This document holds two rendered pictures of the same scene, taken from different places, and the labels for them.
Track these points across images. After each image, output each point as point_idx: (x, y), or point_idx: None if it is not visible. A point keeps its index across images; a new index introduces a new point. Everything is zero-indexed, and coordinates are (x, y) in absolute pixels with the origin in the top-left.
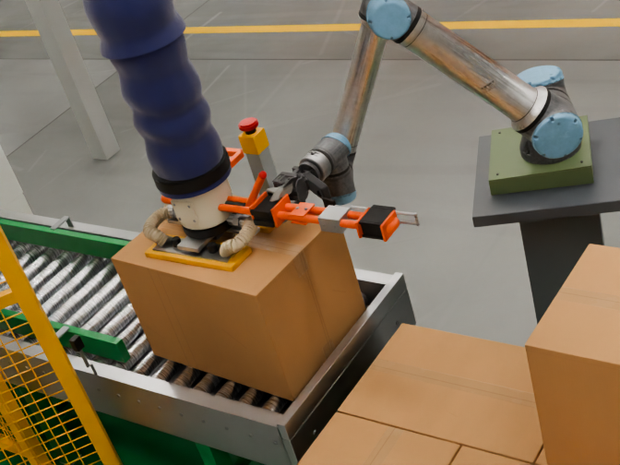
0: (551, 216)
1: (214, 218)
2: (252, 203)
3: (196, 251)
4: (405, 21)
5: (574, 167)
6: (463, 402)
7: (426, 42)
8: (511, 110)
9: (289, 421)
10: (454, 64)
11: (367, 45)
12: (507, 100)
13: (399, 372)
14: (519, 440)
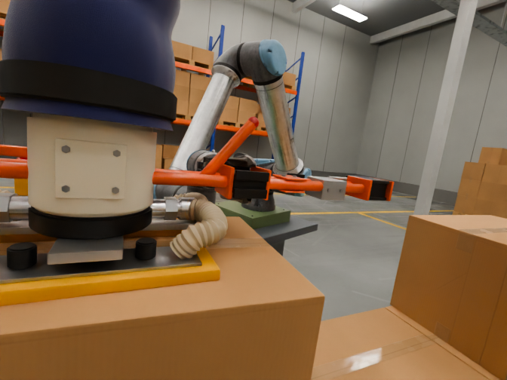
0: (290, 236)
1: (146, 193)
2: (217, 170)
3: (118, 256)
4: (285, 65)
5: (284, 211)
6: (397, 371)
7: (284, 90)
8: (293, 160)
9: None
10: (287, 115)
11: (225, 89)
12: (295, 152)
13: (321, 377)
14: (465, 375)
